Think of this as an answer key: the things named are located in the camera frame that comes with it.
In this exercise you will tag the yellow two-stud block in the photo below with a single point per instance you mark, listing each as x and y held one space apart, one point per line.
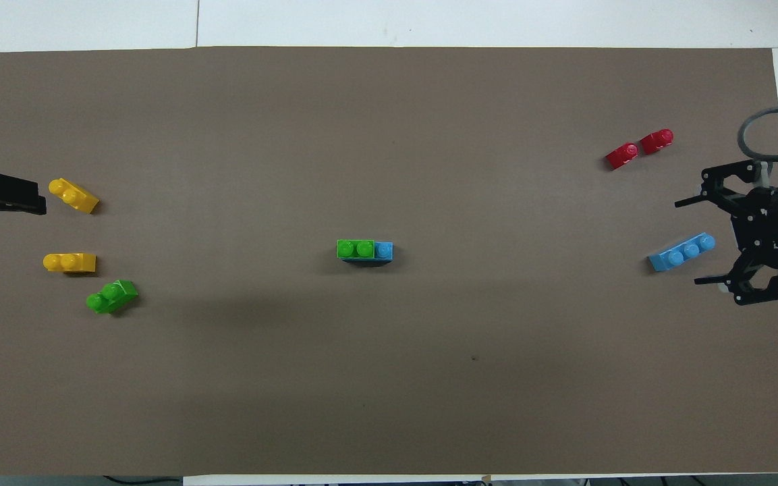
75 197
70 262

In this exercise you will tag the green two-stud block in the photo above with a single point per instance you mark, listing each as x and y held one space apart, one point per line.
355 249
113 297

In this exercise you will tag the blue three-stud block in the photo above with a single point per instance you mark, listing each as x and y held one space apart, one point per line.
383 251
680 255

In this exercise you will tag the brown table mat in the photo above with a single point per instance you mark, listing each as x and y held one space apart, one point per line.
388 378

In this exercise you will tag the red one-stud block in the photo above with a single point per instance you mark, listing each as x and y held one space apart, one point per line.
656 142
622 156

